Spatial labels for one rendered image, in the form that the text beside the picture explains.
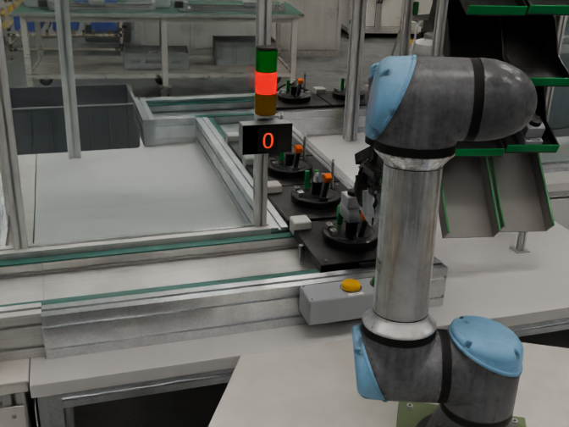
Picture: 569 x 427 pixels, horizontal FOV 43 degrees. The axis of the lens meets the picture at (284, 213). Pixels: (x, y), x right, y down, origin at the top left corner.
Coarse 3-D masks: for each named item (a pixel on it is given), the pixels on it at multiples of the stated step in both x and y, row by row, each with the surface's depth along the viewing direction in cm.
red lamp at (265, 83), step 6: (258, 72) 164; (276, 72) 165; (258, 78) 164; (264, 78) 164; (270, 78) 164; (276, 78) 165; (258, 84) 165; (264, 84) 164; (270, 84) 164; (276, 84) 166; (258, 90) 165; (264, 90) 165; (270, 90) 165; (276, 90) 167
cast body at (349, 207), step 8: (344, 192) 172; (352, 192) 170; (344, 200) 171; (352, 200) 169; (344, 208) 172; (352, 208) 170; (360, 208) 171; (344, 216) 172; (352, 216) 170; (360, 216) 170
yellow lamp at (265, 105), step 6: (258, 96) 166; (264, 96) 165; (270, 96) 165; (258, 102) 166; (264, 102) 166; (270, 102) 166; (258, 108) 167; (264, 108) 166; (270, 108) 167; (258, 114) 167; (264, 114) 167; (270, 114) 167
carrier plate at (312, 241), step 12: (312, 228) 180; (300, 240) 175; (312, 240) 174; (312, 252) 168; (324, 252) 168; (336, 252) 168; (348, 252) 168; (360, 252) 168; (372, 252) 169; (324, 264) 162; (336, 264) 163; (348, 264) 164
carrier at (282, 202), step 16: (320, 176) 195; (272, 192) 202; (288, 192) 202; (304, 192) 197; (320, 192) 196; (336, 192) 198; (288, 208) 191; (304, 208) 192; (320, 208) 192; (336, 208) 192; (288, 224) 185
